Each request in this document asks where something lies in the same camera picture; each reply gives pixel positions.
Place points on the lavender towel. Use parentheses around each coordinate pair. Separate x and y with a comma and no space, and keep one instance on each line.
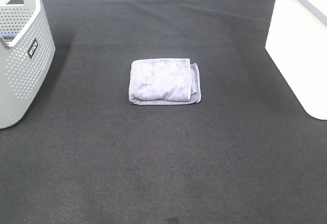
(164,81)

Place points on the black fabric table mat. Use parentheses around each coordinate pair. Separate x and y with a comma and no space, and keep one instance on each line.
(247,153)

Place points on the grey perforated plastic basket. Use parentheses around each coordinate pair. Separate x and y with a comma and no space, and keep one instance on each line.
(25,61)

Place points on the white plastic bin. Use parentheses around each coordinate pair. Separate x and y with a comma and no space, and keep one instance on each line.
(296,42)

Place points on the blue towel in basket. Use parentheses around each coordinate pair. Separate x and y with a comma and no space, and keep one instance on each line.
(7,36)

